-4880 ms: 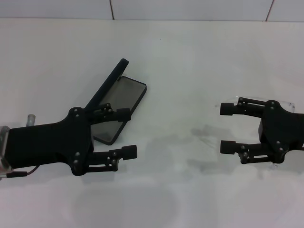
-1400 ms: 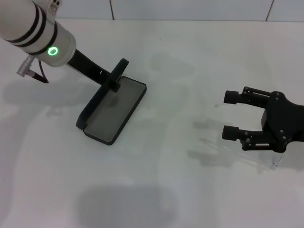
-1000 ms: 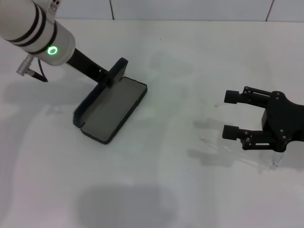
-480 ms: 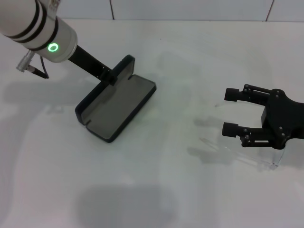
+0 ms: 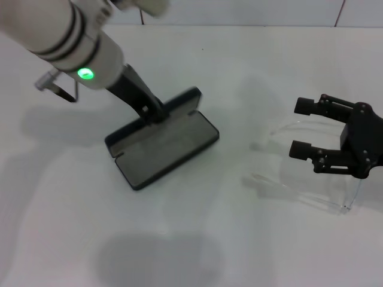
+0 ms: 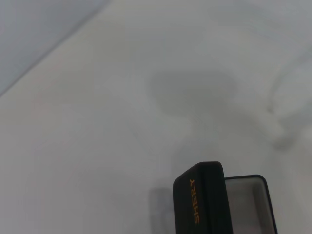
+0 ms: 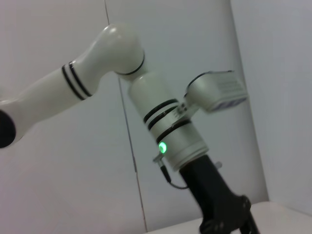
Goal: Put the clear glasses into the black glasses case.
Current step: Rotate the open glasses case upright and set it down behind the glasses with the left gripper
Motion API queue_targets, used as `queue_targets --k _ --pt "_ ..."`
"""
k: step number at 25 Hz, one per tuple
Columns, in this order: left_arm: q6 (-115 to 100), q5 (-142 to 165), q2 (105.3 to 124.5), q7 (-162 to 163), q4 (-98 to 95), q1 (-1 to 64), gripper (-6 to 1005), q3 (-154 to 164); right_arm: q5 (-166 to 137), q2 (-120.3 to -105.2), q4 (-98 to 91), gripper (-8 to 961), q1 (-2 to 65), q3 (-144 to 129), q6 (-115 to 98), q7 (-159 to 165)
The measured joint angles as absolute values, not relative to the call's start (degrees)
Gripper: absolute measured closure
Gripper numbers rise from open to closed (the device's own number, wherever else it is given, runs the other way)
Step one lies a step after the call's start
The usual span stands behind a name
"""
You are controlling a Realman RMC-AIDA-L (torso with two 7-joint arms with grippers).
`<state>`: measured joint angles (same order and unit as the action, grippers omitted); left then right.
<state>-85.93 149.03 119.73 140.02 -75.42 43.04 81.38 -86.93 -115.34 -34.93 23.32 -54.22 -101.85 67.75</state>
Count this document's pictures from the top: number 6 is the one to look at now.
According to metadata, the black glasses case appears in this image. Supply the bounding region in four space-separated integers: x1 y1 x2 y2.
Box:
172 161 279 234

